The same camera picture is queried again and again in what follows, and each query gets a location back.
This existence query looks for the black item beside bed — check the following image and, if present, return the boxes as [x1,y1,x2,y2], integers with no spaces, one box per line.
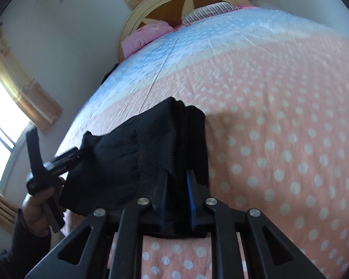
[100,63,119,86]

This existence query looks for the polka dot bed sheet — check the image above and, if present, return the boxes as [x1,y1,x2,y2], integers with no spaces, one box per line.
[58,8,349,278]

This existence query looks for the pink pillow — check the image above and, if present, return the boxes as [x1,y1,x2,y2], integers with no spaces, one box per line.
[121,21,174,59]

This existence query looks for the striped patterned pillow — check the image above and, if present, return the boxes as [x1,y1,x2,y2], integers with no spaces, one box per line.
[181,2,243,25]

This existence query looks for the black pants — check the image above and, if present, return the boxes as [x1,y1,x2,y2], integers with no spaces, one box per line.
[58,96,212,240]

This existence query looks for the far left yellow curtain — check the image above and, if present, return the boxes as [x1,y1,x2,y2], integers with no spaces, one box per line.
[0,194,18,234]

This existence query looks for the dark sleeved left forearm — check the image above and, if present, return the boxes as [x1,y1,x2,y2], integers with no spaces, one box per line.
[0,209,51,278]

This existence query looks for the person's left hand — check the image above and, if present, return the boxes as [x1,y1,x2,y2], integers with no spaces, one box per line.
[20,176,68,237]

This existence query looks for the left wall window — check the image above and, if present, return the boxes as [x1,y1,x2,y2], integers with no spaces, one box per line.
[0,82,33,193]

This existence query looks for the wooden arched headboard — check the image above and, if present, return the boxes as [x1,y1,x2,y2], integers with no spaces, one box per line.
[117,0,252,63]

